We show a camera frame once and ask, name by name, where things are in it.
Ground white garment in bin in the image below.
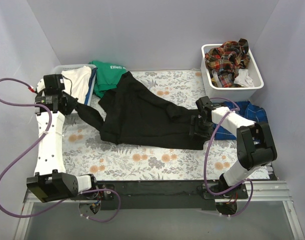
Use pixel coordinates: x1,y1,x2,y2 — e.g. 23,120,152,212
234,69,255,88

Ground blue plaid folded shirt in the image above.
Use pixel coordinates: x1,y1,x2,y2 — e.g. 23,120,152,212
214,101,268,140

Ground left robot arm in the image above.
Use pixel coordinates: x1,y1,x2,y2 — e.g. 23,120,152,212
26,74,104,203

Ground light grey laundry basket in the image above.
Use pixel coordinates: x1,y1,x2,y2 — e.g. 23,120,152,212
52,64,97,105

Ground aluminium frame rail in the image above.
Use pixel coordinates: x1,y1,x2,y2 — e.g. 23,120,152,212
15,180,304,240

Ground floral table cloth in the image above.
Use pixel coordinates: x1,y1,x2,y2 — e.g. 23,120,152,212
62,69,237,181

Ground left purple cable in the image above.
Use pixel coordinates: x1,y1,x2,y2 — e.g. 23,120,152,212
0,77,122,223

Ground red plaid shirt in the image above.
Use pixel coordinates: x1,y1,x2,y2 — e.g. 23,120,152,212
204,38,251,88

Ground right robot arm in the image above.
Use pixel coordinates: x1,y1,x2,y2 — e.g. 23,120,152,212
189,96,278,199

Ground green t-shirt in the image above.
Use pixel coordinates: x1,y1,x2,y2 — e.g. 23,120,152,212
89,60,127,98

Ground black long sleeve shirt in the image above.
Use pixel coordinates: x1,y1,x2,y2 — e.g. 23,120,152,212
75,71,213,150

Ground white folded garment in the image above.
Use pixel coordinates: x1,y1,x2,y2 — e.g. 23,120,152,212
61,66,92,104

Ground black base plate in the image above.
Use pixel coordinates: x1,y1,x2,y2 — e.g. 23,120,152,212
69,180,250,211

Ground purple cable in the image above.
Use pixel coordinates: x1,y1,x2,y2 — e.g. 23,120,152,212
203,100,254,218
0,77,122,223

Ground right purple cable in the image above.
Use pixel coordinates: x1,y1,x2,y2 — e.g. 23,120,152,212
203,100,254,218

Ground white plastic bin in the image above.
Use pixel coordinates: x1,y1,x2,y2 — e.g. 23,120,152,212
201,39,264,102

